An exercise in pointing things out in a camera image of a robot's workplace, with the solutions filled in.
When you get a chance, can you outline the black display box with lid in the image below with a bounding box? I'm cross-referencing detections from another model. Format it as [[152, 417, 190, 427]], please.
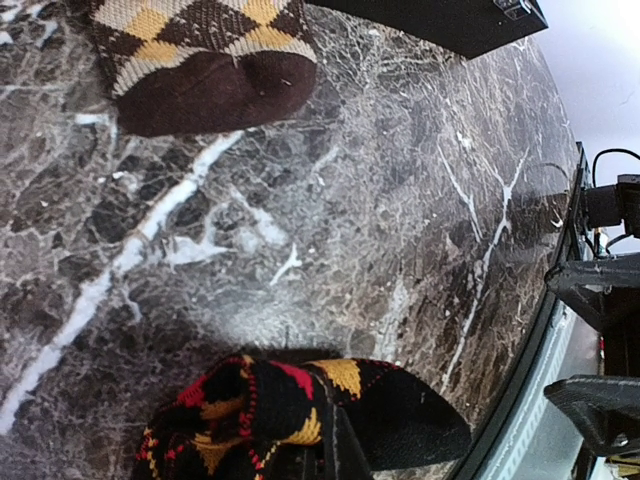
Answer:
[[309, 0, 548, 59]]

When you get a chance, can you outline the red yellow black argyle sock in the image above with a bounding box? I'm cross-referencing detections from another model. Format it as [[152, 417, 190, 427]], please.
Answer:
[[132, 355, 472, 479]]

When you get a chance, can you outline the brown tan argyle sock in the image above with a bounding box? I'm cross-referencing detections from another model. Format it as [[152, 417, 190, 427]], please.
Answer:
[[86, 0, 318, 137]]

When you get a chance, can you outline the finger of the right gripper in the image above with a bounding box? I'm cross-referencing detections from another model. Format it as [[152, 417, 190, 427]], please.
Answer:
[[544, 375, 639, 457], [545, 258, 639, 333]]

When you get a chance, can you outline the black front rail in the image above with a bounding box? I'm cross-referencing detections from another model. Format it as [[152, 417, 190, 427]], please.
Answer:
[[449, 143, 598, 479]]

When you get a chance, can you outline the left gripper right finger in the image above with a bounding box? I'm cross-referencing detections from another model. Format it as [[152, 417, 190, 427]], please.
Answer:
[[329, 404, 373, 480]]

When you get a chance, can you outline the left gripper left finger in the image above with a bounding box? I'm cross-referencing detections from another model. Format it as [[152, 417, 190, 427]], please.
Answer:
[[297, 439, 330, 480]]

